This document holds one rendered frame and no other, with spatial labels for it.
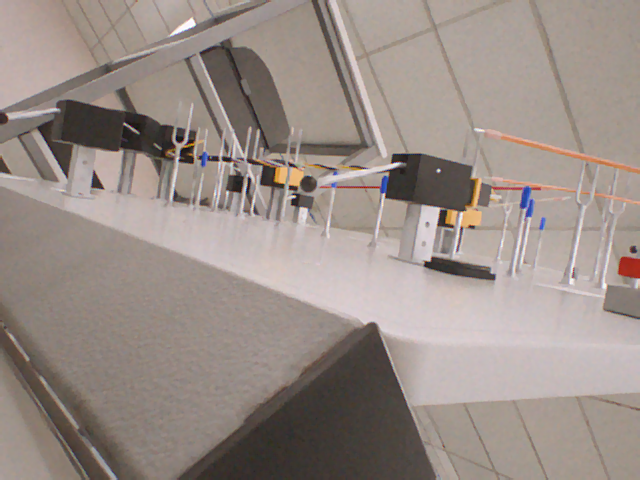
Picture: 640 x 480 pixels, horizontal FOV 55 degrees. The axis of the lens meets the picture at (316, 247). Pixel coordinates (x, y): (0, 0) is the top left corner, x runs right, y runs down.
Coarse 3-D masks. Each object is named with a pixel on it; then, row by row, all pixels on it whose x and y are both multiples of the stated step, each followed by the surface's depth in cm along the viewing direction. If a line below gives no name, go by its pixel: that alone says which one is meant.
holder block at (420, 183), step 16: (400, 160) 52; (416, 160) 50; (432, 160) 51; (448, 160) 51; (400, 176) 52; (416, 176) 50; (432, 176) 51; (448, 176) 52; (464, 176) 52; (400, 192) 52; (416, 192) 50; (432, 192) 51; (448, 192) 52; (464, 192) 53; (448, 208) 52; (464, 208) 53
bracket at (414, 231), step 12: (408, 204) 54; (408, 216) 53; (420, 216) 52; (432, 216) 53; (408, 228) 53; (420, 228) 52; (432, 228) 53; (408, 240) 53; (420, 240) 52; (432, 240) 53; (408, 252) 53; (420, 252) 53; (420, 264) 51
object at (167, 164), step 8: (160, 128) 119; (168, 128) 117; (184, 128) 119; (160, 136) 119; (168, 136) 117; (176, 136) 122; (184, 136) 120; (192, 136) 120; (160, 144) 118; (168, 144) 122; (184, 152) 123; (168, 160) 122; (184, 160) 120; (192, 160) 121; (168, 168) 124; (160, 176) 123; (168, 176) 124; (160, 184) 122; (168, 184) 124; (160, 192) 122; (168, 192) 123; (160, 200) 122
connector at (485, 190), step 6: (474, 180) 54; (474, 186) 54; (480, 186) 54; (486, 186) 55; (480, 192) 54; (486, 192) 55; (468, 198) 54; (480, 198) 55; (486, 198) 55; (480, 204) 55; (486, 204) 55
